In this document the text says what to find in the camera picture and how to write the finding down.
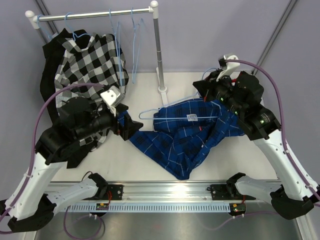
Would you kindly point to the aluminium frame post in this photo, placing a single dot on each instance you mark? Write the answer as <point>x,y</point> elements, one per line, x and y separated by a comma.
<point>276,31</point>
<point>50,25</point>

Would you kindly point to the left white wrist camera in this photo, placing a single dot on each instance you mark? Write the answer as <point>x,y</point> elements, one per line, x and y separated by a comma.
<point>112,98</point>

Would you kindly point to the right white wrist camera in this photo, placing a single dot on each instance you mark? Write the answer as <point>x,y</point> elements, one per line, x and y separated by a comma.
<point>227,65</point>

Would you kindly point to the aluminium mounting rail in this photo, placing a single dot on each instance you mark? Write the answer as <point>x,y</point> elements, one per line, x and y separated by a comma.
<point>171,191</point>

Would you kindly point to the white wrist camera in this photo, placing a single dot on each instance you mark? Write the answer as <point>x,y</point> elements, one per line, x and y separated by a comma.
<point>227,65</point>
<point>112,98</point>

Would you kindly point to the white slotted cable duct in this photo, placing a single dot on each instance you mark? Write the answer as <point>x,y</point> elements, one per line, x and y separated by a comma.
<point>173,207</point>

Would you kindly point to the blue hanger of black shirt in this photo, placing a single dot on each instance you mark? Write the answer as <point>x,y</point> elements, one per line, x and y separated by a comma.
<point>43,28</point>

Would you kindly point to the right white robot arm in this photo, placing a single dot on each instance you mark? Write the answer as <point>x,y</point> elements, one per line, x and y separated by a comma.
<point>295,195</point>

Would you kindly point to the grey white plaid shirt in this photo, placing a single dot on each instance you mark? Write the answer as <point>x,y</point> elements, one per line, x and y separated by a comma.
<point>88,59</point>

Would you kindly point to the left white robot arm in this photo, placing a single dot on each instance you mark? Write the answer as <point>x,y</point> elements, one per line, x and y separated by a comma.
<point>57,146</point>

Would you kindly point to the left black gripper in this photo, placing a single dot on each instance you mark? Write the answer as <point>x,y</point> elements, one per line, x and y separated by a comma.
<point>130,126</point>

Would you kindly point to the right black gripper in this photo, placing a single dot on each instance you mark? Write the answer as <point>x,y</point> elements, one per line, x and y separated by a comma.
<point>207,88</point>

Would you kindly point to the blue hanger of red shirt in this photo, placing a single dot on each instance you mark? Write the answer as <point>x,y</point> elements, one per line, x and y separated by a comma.
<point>116,33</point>

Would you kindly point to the light blue wire hanger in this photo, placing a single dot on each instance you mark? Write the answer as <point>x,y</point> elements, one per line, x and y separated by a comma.
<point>138,31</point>

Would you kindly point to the blue plaid shirt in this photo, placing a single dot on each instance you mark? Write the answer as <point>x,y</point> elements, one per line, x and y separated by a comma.
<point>180,146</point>

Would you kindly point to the black shirt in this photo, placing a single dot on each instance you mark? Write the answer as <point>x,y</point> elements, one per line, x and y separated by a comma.
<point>53,53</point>

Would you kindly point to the metal clothes rack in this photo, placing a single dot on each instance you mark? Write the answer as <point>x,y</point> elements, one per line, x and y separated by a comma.
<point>152,9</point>

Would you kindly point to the left aluminium frame post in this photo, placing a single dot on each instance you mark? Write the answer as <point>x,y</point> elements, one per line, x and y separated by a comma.
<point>50,25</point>

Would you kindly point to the right aluminium frame post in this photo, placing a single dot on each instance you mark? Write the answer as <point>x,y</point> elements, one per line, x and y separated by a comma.
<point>276,31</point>

